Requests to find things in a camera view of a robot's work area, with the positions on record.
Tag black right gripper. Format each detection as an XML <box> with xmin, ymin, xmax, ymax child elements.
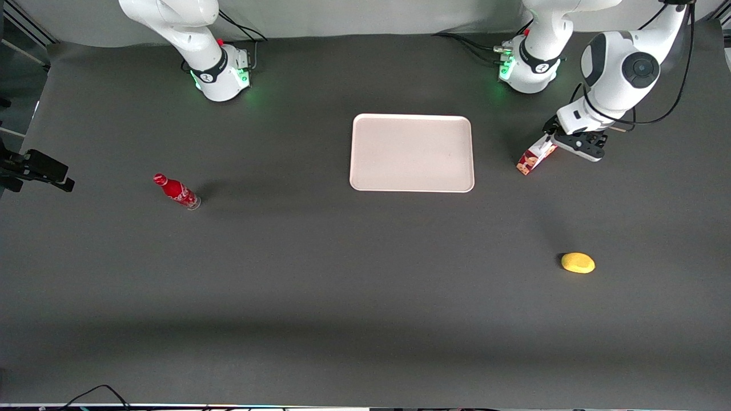
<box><xmin>0</xmin><ymin>143</ymin><xmax>75</xmax><ymax>192</ymax></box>

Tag white backdrop cloth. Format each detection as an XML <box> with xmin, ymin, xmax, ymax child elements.
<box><xmin>11</xmin><ymin>0</ymin><xmax>731</xmax><ymax>49</ymax></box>

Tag aluminium frame rail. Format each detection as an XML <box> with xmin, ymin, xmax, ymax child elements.
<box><xmin>0</xmin><ymin>0</ymin><xmax>58</xmax><ymax>49</ymax></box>

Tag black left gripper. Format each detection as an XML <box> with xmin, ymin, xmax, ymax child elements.
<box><xmin>545</xmin><ymin>116</ymin><xmax>597</xmax><ymax>148</ymax></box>

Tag red cola bottle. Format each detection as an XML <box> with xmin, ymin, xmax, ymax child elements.
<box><xmin>152</xmin><ymin>173</ymin><xmax>202</xmax><ymax>211</ymax></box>

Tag black right arm base cable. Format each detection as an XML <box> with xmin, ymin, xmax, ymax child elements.
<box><xmin>217</xmin><ymin>9</ymin><xmax>268</xmax><ymax>72</ymax></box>

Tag yellow lemon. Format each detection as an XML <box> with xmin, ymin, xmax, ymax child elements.
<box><xmin>560</xmin><ymin>252</ymin><xmax>596</xmax><ymax>275</ymax></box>

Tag red cookie box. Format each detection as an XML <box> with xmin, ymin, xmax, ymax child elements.
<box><xmin>516</xmin><ymin>136</ymin><xmax>558</xmax><ymax>176</ymax></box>

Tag black arm base cable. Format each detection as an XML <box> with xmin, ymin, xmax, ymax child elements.
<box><xmin>217</xmin><ymin>9</ymin><xmax>268</xmax><ymax>72</ymax></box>
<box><xmin>432</xmin><ymin>33</ymin><xmax>509</xmax><ymax>65</ymax></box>

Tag dark grey table mat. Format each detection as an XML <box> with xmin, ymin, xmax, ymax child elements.
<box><xmin>0</xmin><ymin>23</ymin><xmax>731</xmax><ymax>409</ymax></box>

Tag black left arm base cable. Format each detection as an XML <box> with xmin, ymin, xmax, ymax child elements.
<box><xmin>432</xmin><ymin>33</ymin><xmax>509</xmax><ymax>65</ymax></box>

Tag thin black table edge cable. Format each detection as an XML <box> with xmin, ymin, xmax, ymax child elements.
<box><xmin>57</xmin><ymin>384</ymin><xmax>133</xmax><ymax>411</ymax></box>

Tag beige rectangular plastic tray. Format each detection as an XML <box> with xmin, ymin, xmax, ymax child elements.
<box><xmin>349</xmin><ymin>113</ymin><xmax>476</xmax><ymax>194</ymax></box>

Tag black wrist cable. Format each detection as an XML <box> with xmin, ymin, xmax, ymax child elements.
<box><xmin>571</xmin><ymin>0</ymin><xmax>695</xmax><ymax>133</ymax></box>

